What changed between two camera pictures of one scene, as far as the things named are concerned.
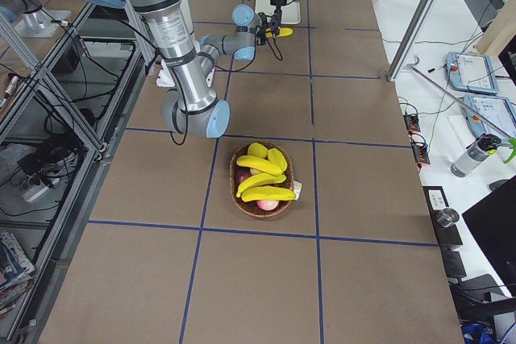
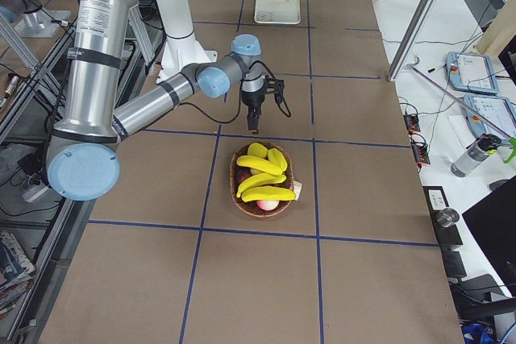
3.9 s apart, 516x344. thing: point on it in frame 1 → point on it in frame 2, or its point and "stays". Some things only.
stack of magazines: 15,272 stays
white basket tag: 297,189 stays
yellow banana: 259,163 stays
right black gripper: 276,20 → 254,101
